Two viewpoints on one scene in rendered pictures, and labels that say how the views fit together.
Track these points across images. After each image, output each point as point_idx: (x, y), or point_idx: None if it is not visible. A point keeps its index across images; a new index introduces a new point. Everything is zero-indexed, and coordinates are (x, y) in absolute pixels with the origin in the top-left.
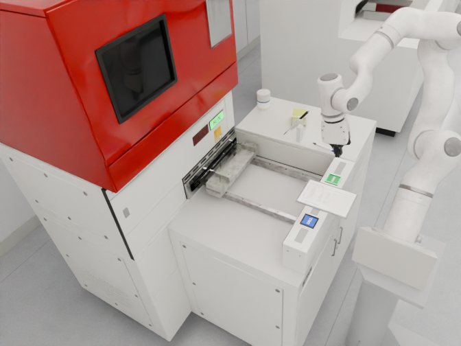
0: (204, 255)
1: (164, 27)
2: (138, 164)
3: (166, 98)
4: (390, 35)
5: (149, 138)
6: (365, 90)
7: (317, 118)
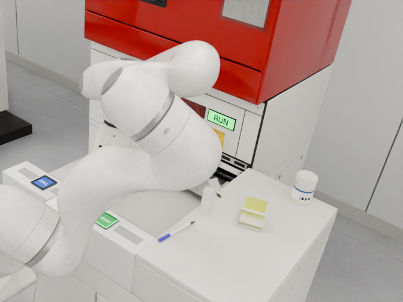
0: None
1: None
2: (105, 37)
3: (148, 11)
4: (158, 56)
5: (121, 27)
6: (89, 77)
7: (265, 246)
